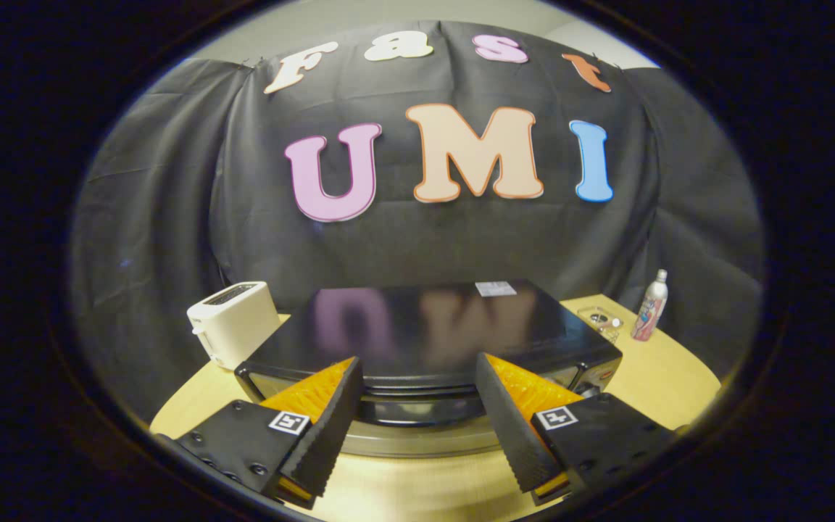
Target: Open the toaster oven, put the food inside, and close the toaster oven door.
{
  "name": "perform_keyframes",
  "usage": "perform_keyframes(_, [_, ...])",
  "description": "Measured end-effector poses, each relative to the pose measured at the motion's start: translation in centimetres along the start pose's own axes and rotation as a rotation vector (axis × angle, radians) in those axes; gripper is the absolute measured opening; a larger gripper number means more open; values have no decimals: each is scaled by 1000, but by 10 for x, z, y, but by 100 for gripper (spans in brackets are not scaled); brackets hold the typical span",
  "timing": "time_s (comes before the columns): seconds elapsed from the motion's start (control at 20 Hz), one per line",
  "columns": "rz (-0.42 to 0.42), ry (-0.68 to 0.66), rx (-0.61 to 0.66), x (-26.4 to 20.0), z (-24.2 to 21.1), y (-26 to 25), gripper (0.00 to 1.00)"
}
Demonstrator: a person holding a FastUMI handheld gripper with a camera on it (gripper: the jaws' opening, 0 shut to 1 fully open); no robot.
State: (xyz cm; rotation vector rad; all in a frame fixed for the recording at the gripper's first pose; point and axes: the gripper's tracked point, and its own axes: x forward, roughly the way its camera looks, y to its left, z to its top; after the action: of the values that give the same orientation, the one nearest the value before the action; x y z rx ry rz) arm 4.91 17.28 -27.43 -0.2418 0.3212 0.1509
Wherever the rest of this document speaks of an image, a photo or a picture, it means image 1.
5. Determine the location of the black backdrop cloth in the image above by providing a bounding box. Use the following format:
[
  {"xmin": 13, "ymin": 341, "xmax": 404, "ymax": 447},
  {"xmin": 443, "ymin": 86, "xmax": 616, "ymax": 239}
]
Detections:
[{"xmin": 70, "ymin": 20, "xmax": 765, "ymax": 425}]

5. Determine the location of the black toaster oven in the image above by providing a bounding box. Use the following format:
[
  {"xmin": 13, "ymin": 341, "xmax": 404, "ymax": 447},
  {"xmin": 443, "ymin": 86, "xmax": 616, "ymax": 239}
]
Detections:
[{"xmin": 234, "ymin": 279, "xmax": 623, "ymax": 459}]

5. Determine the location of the pink spray bottle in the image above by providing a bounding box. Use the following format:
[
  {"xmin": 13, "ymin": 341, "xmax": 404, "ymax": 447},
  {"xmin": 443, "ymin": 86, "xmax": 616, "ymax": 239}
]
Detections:
[{"xmin": 631, "ymin": 269, "xmax": 669, "ymax": 342}]

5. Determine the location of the white pop-up toaster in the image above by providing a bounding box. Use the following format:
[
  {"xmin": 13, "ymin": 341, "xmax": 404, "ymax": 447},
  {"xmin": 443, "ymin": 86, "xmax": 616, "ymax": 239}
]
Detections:
[{"xmin": 186, "ymin": 281, "xmax": 282, "ymax": 370}]

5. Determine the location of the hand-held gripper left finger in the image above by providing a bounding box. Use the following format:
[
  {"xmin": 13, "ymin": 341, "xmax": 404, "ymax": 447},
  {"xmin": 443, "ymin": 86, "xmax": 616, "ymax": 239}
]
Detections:
[{"xmin": 159, "ymin": 355, "xmax": 365, "ymax": 510}]

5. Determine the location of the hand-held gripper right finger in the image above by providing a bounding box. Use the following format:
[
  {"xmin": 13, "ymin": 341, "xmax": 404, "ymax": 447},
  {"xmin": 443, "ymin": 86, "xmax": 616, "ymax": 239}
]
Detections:
[{"xmin": 475, "ymin": 352, "xmax": 678, "ymax": 507}]

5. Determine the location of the clear glass jar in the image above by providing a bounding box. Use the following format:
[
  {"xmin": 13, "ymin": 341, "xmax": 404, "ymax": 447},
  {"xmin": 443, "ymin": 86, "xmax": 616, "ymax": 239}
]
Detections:
[{"xmin": 577, "ymin": 306, "xmax": 624, "ymax": 343}]

